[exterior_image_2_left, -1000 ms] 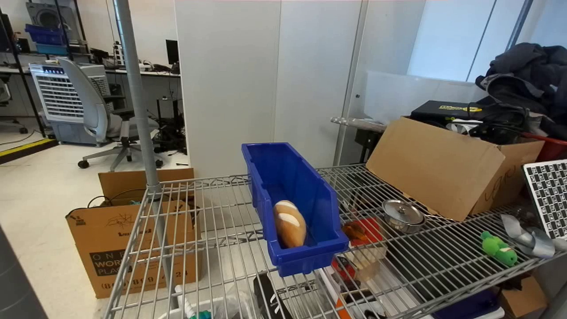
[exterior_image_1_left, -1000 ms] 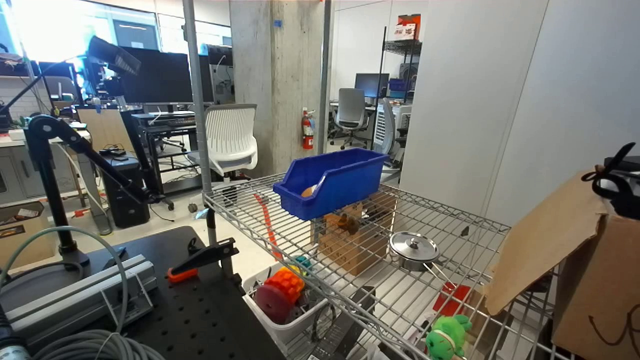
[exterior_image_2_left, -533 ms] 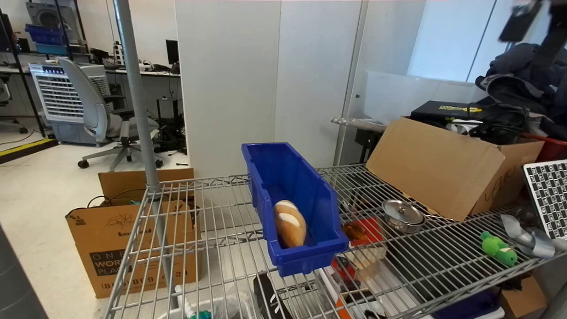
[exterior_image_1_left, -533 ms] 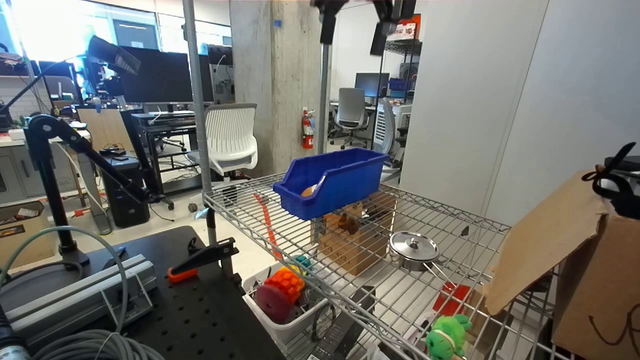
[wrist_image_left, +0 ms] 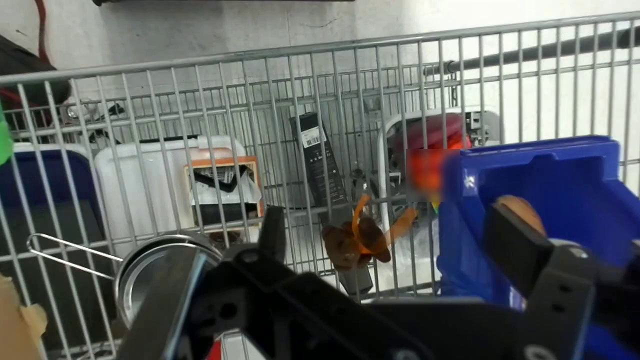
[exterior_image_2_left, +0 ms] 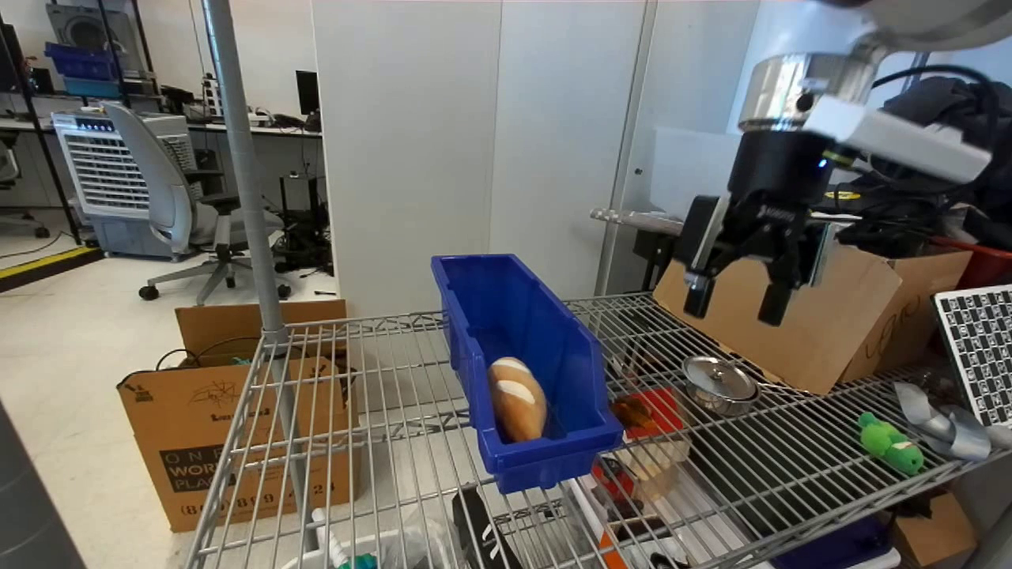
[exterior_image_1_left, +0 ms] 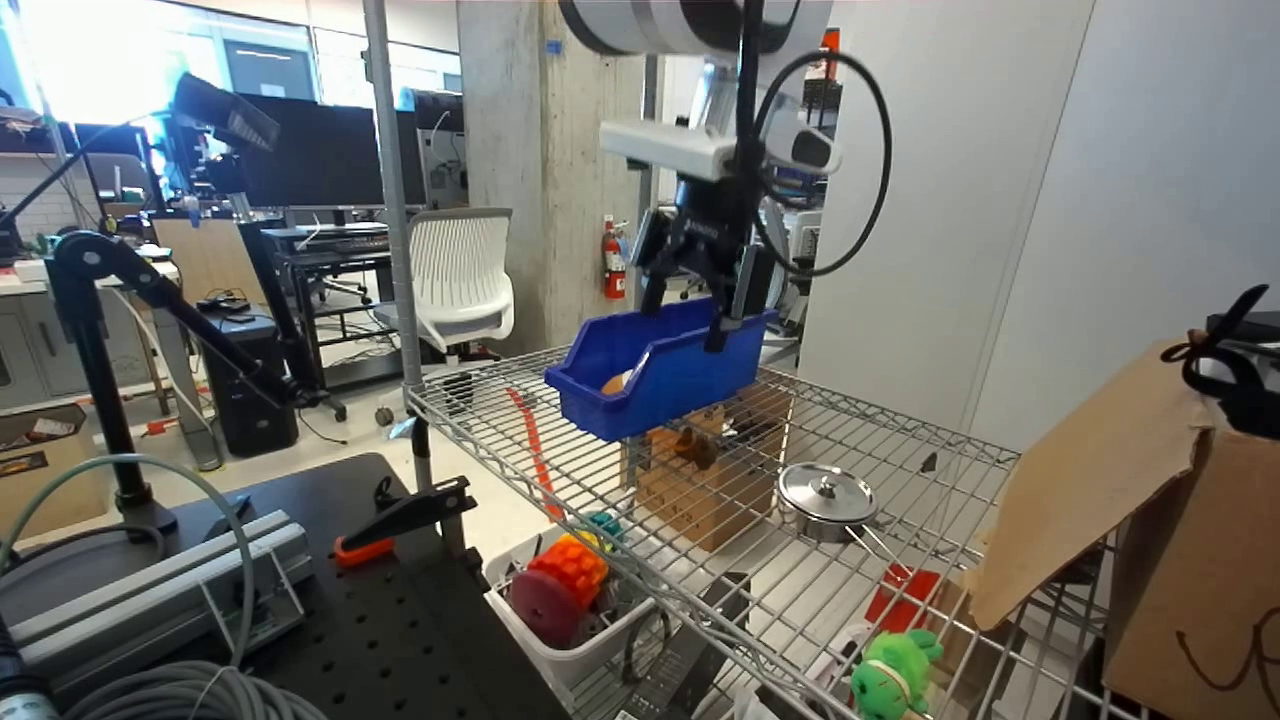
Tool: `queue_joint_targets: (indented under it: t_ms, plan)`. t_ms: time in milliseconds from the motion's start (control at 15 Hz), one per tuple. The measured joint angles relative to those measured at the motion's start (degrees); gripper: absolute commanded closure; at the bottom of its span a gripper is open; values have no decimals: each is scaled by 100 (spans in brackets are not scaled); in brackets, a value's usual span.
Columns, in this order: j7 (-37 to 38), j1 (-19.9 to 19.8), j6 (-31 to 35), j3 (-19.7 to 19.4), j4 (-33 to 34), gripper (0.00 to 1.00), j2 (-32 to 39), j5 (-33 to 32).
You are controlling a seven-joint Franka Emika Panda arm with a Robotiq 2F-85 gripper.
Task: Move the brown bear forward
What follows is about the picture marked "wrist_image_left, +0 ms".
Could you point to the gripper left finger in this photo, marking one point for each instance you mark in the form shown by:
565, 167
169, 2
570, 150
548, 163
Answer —
280, 310

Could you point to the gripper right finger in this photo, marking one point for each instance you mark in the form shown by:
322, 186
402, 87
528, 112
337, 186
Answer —
560, 280

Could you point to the brown bear toy orange ribbon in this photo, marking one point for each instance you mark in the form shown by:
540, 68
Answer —
345, 245

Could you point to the tan round wooden object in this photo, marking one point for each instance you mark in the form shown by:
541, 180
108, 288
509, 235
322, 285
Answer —
525, 212

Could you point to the blue plastic bin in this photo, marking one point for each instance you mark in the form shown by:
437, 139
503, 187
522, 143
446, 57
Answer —
550, 175

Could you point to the orange-framed box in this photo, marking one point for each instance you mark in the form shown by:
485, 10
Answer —
225, 192

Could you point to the black flat box white label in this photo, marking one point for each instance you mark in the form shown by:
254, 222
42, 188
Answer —
325, 175

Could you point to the orange object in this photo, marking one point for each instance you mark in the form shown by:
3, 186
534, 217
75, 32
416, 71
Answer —
424, 175

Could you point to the white tub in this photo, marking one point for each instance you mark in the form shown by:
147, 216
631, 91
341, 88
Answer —
382, 165

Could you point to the white plastic container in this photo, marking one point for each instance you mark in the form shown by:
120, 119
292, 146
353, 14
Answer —
140, 190

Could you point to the red object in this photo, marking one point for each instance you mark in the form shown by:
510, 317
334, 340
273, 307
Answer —
430, 130

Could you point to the black rod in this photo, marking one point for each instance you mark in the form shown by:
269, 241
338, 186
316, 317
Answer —
550, 50

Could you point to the cardboard piece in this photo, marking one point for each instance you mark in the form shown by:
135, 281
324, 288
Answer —
17, 325

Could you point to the blue-rimmed dark bin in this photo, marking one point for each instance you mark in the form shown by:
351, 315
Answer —
50, 170

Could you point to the green object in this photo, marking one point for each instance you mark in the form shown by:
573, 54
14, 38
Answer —
4, 140

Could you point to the black bag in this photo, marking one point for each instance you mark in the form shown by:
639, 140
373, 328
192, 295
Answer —
25, 65

